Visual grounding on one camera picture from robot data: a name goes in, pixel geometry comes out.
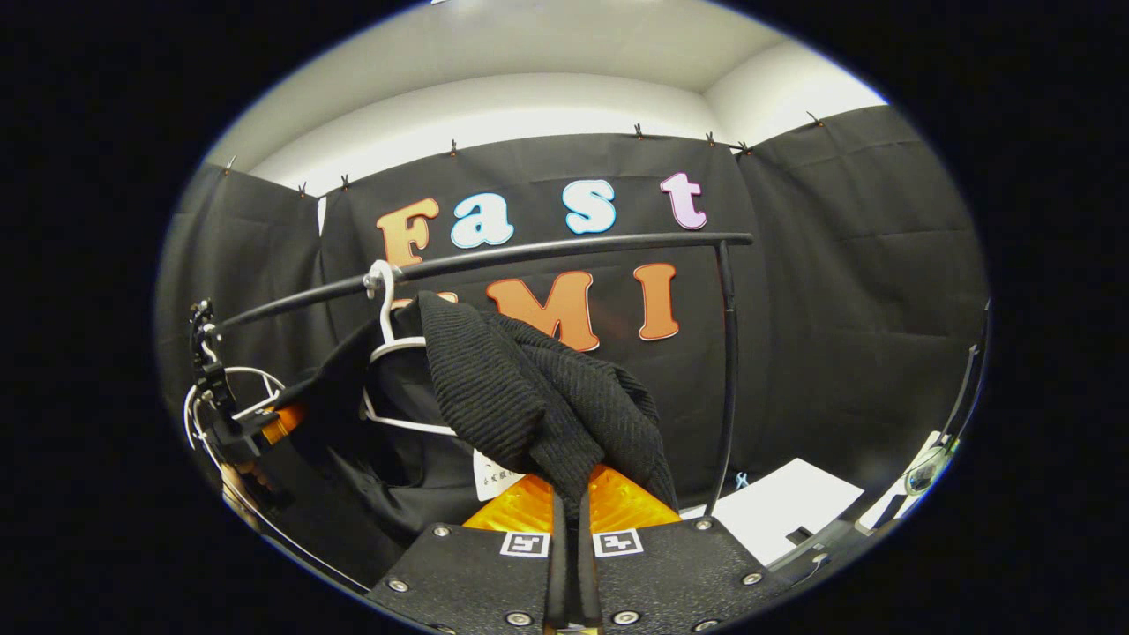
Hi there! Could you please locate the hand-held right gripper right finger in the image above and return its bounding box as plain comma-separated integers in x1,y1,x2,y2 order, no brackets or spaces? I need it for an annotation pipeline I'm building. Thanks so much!
578,466,795,635

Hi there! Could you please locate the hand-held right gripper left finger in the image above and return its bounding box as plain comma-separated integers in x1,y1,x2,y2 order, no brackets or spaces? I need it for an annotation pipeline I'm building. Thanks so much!
363,474,572,635

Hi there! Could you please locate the black knit garment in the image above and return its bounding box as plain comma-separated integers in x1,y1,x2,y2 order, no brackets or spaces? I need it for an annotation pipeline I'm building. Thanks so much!
269,291,682,565

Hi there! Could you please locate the white clothes hanger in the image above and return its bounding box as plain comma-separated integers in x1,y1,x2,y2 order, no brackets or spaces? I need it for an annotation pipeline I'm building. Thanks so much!
362,260,460,439
183,322,288,477

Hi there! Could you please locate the black clothes rack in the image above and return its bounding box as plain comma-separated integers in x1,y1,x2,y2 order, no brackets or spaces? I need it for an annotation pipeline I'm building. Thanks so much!
187,231,756,512

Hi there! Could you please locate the white cabinet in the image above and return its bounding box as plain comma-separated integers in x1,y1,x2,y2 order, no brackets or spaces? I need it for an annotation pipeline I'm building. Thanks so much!
706,457,867,565

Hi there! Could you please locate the row of backdrop clips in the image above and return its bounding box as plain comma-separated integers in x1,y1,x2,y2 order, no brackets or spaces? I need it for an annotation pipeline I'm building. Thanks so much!
222,110,826,197

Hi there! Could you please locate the black backdrop cloth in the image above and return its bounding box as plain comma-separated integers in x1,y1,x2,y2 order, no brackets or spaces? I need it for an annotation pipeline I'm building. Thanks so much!
157,104,989,583

